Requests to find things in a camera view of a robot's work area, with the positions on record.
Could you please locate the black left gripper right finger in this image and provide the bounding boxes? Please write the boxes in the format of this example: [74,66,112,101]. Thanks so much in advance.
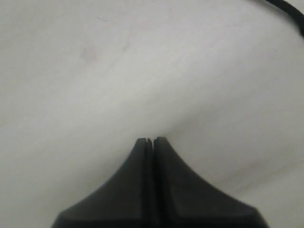
[153,137,268,228]

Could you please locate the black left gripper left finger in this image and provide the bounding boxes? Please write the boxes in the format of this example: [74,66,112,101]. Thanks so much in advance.
[53,138,152,228]

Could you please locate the black rope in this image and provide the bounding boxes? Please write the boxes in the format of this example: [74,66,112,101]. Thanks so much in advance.
[257,0,304,36]

